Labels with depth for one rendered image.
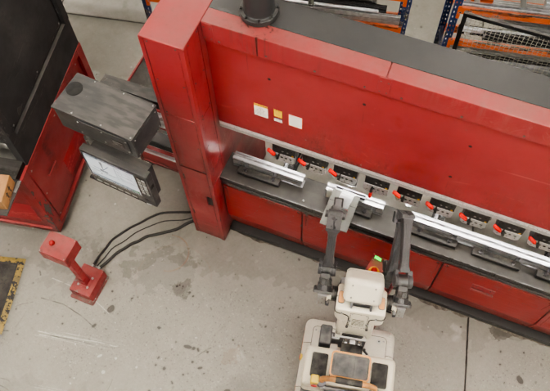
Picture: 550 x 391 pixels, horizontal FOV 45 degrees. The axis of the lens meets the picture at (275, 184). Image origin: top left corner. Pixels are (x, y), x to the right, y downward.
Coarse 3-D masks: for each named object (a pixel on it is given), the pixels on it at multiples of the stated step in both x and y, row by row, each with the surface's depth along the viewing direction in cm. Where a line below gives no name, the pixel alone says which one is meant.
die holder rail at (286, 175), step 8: (240, 152) 445; (240, 160) 442; (248, 160) 441; (256, 160) 441; (264, 160) 441; (256, 168) 443; (264, 168) 438; (272, 168) 438; (280, 168) 438; (272, 176) 444; (280, 176) 440; (288, 176) 435; (296, 176) 435; (304, 176) 435; (296, 184) 440
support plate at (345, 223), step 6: (336, 192) 425; (330, 198) 423; (354, 198) 423; (330, 204) 421; (354, 204) 421; (324, 210) 419; (348, 210) 419; (354, 210) 419; (324, 216) 418; (348, 216) 417; (324, 222) 415; (342, 222) 415; (348, 222) 415; (342, 228) 413
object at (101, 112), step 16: (80, 80) 354; (96, 80) 354; (64, 96) 349; (80, 96) 349; (96, 96) 349; (112, 96) 348; (128, 96) 348; (64, 112) 344; (80, 112) 344; (96, 112) 344; (112, 112) 344; (128, 112) 343; (144, 112) 343; (80, 128) 354; (96, 128) 344; (112, 128) 339; (128, 128) 339; (144, 128) 344; (112, 144) 351; (128, 144) 342; (144, 144) 351
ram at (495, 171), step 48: (240, 96) 372; (288, 96) 354; (336, 96) 337; (384, 96) 322; (336, 144) 376; (384, 144) 357; (432, 144) 340; (480, 144) 324; (528, 144) 310; (480, 192) 360; (528, 192) 343
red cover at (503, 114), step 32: (224, 32) 325; (256, 32) 321; (288, 32) 321; (288, 64) 327; (320, 64) 317; (352, 64) 311; (384, 64) 311; (416, 96) 310; (448, 96) 301; (480, 96) 301; (512, 128) 303; (544, 128) 294
